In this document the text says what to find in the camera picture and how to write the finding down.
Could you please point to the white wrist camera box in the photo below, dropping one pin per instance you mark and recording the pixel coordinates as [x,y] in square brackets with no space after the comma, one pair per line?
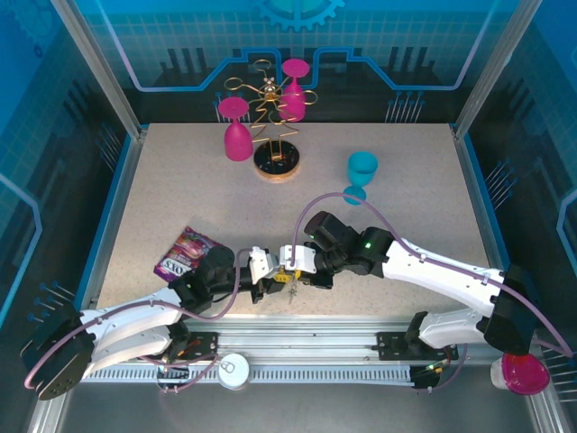
[261,264]
[299,257]

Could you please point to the pink wine glass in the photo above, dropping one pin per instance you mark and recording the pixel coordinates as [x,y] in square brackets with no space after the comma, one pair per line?
[238,144]
[293,106]

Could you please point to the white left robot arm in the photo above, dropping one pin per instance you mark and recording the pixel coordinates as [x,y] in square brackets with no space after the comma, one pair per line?
[126,315]

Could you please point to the blue plastic goblet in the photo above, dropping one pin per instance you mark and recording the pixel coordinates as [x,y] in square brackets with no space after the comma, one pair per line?
[361,169]

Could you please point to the aluminium frame post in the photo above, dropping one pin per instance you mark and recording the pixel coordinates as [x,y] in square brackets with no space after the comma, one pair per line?
[103,72]
[491,67]

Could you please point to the purple candy bag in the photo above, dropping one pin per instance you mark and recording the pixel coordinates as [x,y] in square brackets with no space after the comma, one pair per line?
[180,259]

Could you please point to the pink and white cup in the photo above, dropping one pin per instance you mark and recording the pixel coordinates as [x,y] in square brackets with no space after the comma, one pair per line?
[523,374]

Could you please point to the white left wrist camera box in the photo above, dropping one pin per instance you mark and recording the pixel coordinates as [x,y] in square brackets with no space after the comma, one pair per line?
[261,264]

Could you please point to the aluminium frame rail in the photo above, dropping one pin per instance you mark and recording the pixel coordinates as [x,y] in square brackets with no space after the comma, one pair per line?
[293,336]

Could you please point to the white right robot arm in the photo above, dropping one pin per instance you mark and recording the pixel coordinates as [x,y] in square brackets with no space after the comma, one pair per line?
[433,270]

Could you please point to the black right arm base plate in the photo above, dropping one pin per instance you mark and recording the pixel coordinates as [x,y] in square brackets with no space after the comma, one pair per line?
[392,345]

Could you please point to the white tin can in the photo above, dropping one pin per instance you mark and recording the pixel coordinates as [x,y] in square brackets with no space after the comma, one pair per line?
[234,371]

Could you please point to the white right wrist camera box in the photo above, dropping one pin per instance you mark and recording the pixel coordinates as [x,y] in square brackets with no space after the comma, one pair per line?
[299,257]

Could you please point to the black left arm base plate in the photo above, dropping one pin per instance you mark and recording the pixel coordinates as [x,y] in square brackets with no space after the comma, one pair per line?
[203,345]

